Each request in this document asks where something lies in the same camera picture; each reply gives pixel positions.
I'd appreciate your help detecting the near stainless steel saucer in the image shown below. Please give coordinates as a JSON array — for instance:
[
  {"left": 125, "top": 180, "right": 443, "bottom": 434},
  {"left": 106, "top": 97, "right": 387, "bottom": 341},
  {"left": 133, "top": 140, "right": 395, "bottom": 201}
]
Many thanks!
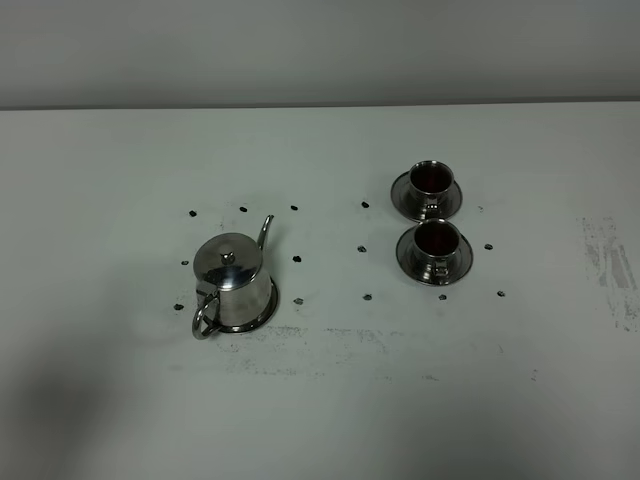
[{"left": 395, "top": 227, "right": 473, "bottom": 287}]

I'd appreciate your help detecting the stainless steel teapot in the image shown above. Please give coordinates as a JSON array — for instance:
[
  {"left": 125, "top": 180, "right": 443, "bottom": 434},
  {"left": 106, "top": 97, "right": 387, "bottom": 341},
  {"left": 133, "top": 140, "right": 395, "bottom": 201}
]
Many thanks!
[{"left": 192, "top": 215, "right": 274, "bottom": 340}]

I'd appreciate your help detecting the stainless steel saucer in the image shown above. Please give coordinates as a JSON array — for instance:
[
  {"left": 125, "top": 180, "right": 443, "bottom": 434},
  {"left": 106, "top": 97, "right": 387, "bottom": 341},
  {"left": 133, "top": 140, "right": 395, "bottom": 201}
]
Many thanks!
[
  {"left": 395, "top": 227, "right": 473, "bottom": 287},
  {"left": 390, "top": 171, "right": 462, "bottom": 222}
]

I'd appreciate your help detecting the near stainless steel teacup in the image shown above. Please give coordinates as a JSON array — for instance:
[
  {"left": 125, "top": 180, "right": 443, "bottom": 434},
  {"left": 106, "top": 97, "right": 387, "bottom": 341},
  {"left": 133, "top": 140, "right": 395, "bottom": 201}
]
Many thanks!
[{"left": 413, "top": 219, "right": 461, "bottom": 282}]

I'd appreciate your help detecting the stainless steel teacup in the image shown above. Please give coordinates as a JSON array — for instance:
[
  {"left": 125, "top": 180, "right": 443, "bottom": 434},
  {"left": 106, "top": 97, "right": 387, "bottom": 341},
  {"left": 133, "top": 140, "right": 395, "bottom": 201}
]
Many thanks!
[
  {"left": 409, "top": 160, "right": 454, "bottom": 211},
  {"left": 413, "top": 219, "right": 461, "bottom": 282}
]

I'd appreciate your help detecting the far stainless steel teacup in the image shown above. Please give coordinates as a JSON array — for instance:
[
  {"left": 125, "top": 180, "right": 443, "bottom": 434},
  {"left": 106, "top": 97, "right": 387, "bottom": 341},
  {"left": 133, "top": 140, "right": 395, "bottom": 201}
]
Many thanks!
[{"left": 409, "top": 160, "right": 454, "bottom": 211}]

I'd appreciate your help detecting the far stainless steel saucer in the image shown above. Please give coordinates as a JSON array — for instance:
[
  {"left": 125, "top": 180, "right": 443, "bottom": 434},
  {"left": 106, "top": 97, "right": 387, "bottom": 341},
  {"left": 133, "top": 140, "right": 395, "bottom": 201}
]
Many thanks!
[{"left": 390, "top": 171, "right": 462, "bottom": 222}]

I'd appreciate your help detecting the steel teapot coaster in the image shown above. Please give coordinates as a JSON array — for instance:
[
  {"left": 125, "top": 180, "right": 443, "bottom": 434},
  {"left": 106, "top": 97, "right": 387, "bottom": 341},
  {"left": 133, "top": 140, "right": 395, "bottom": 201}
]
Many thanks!
[{"left": 216, "top": 279, "right": 279, "bottom": 333}]

